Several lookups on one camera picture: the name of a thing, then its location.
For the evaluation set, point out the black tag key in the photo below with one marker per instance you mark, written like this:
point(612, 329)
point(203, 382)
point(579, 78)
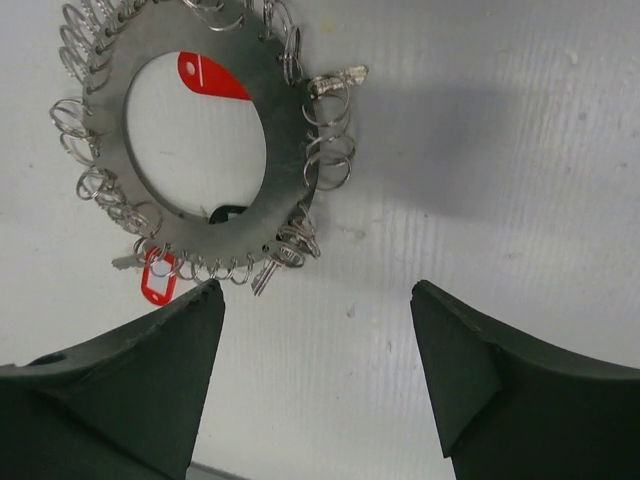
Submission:
point(224, 213)

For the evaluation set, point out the red tag key on disc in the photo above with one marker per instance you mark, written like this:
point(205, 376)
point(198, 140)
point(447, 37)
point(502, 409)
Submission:
point(158, 279)

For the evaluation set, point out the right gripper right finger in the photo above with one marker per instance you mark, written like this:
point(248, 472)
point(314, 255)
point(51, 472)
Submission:
point(508, 405)

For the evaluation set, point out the metal disc with keyrings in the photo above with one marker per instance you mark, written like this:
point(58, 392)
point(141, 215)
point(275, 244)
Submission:
point(158, 159)

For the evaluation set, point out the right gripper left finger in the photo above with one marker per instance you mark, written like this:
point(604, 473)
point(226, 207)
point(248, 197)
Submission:
point(126, 404)

